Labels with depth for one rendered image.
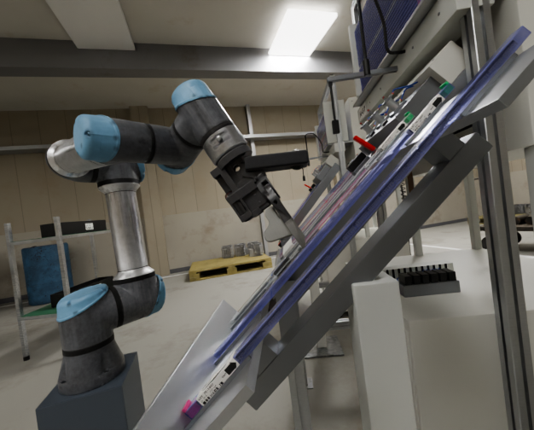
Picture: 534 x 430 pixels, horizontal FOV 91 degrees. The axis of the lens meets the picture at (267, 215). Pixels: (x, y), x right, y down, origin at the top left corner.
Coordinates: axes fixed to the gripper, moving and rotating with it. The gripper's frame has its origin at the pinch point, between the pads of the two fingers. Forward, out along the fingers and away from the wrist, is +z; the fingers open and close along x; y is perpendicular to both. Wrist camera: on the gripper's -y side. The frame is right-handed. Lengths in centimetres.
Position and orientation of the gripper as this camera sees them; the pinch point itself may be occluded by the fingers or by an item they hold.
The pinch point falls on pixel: (303, 238)
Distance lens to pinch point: 49.6
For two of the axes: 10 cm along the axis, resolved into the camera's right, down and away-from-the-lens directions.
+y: -8.2, 5.7, 0.7
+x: -0.7, 0.2, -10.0
